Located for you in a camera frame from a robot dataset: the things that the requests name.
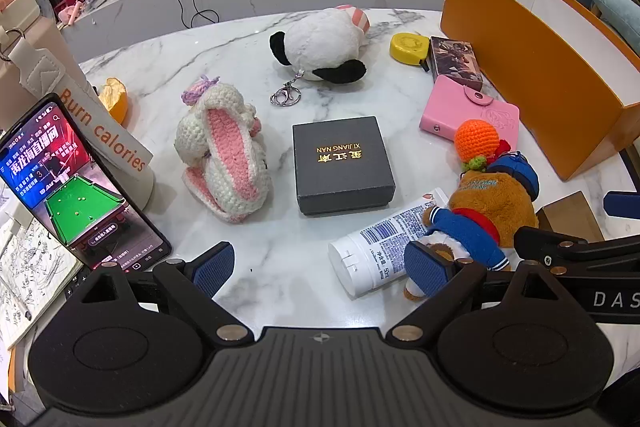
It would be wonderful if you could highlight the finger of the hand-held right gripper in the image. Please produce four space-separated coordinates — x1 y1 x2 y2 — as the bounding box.
602 190 640 221
514 227 640 278

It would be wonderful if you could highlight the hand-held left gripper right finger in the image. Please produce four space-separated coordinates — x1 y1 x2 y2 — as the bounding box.
385 242 567 344

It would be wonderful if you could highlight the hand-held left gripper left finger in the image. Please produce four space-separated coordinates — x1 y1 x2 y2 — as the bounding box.
75 242 253 345

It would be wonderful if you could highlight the small brown carton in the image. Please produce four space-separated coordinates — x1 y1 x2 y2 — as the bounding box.
536 190 606 243

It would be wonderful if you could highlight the white cream tube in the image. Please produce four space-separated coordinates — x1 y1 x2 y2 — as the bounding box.
327 187 451 299

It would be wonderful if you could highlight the brown bear plush blue outfit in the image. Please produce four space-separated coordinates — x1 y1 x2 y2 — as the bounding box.
404 152 541 303

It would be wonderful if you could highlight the white pink crochet bunny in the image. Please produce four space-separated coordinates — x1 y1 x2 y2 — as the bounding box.
174 76 273 224

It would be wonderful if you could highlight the black gift box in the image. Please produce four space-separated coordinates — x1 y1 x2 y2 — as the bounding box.
292 116 397 216

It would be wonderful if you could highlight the orange crochet fruit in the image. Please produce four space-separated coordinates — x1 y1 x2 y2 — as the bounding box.
452 119 502 172

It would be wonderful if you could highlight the orange storage box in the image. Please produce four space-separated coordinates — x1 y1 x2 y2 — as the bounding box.
440 0 640 182

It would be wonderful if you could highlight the pink card wallet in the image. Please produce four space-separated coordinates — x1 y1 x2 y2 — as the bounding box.
419 74 521 152

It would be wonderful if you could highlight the dark printed card box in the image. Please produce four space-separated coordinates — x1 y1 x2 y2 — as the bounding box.
429 36 484 92

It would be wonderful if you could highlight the yellow tape measure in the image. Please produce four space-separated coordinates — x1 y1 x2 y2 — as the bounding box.
389 32 432 66

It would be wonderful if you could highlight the white black plush keychain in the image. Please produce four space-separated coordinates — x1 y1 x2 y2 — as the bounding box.
269 5 372 108

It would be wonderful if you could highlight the black smartphone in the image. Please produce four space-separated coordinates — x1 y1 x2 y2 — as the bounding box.
0 93 173 271

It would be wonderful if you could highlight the open sketchbook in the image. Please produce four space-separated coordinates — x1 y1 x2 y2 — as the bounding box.
0 207 85 350

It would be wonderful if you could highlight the light blue cushion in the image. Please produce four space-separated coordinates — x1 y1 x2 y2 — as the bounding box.
590 0 640 30

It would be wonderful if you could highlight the orange peel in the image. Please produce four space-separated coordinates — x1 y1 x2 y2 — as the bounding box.
96 77 129 125

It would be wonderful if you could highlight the pink shelf clutter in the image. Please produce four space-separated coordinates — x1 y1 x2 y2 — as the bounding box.
52 0 121 28

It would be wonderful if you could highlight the beige water bottle with strap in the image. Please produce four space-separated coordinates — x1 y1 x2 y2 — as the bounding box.
0 0 156 211

